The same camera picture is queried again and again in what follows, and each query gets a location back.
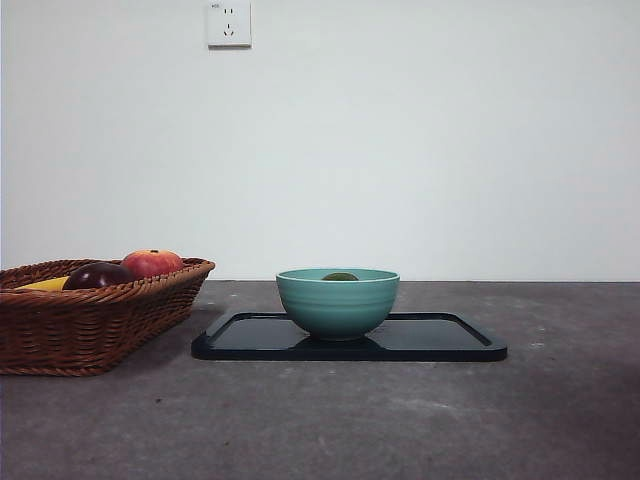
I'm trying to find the white wall power socket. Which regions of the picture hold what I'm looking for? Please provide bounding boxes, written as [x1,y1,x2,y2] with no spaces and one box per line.
[207,0,253,50]

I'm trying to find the brown wicker basket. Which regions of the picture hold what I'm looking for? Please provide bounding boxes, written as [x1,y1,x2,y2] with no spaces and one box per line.
[0,257,217,377]

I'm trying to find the red apple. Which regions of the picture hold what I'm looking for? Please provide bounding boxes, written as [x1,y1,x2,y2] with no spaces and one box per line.
[120,248,185,278]

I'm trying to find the dark rectangular tray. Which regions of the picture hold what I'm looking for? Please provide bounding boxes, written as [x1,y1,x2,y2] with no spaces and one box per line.
[191,311,510,363]

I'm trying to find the yellow banana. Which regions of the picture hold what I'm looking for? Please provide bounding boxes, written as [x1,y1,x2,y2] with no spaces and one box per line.
[14,276,71,292]

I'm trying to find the dark purple plum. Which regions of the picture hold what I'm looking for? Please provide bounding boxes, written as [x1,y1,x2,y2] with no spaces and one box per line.
[63,261,139,291]

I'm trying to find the teal ribbed bowl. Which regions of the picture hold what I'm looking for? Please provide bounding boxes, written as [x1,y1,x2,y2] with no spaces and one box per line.
[276,268,402,343]

